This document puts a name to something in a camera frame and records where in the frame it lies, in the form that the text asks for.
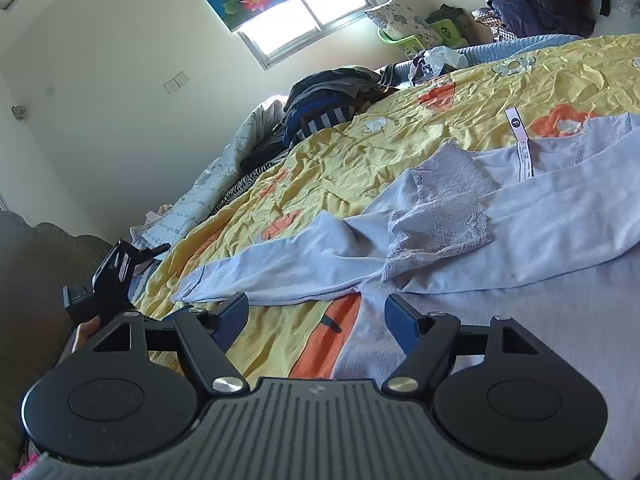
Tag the blue blanket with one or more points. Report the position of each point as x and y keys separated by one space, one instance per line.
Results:
x=500 y=47

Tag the dark headboard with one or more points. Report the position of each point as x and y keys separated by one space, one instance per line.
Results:
x=35 y=285

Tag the black white striped cloth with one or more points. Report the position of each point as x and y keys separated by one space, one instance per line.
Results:
x=250 y=180

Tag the navy jacket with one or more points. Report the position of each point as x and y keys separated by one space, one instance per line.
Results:
x=545 y=12

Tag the white printed quilt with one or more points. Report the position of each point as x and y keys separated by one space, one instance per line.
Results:
x=225 y=170

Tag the floral pillow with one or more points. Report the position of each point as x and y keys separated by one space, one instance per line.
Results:
x=400 y=22

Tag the person's left hand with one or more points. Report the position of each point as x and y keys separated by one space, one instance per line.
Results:
x=86 y=335

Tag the yellow floral quilt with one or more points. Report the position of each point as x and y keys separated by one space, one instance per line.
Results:
x=375 y=160

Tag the white plastic bag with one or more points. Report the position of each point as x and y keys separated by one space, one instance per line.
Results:
x=440 y=60

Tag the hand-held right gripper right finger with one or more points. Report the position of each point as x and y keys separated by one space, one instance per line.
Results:
x=400 y=317

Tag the lavender long-sleeve shirt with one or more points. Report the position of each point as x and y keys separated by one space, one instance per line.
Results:
x=550 y=220

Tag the checked cloth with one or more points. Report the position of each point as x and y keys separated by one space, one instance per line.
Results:
x=492 y=22

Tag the window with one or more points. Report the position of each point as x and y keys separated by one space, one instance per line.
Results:
x=310 y=15

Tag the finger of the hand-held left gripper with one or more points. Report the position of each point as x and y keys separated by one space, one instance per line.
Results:
x=156 y=249

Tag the small wall fixture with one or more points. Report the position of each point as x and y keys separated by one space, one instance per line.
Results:
x=20 y=111

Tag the wall switch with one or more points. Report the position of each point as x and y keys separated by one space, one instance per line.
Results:
x=176 y=82

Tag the pink cloth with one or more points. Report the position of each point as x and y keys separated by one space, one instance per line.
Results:
x=157 y=213

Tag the clear plastic bag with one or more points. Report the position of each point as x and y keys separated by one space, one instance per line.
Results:
x=625 y=7

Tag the pile of dark clothes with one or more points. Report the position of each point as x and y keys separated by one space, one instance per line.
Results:
x=325 y=105

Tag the green plastic chair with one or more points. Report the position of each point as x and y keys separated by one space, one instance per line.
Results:
x=442 y=30

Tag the dark green cloth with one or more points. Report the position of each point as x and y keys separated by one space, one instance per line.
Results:
x=457 y=15

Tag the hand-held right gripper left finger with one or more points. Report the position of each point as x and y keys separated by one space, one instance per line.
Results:
x=232 y=317

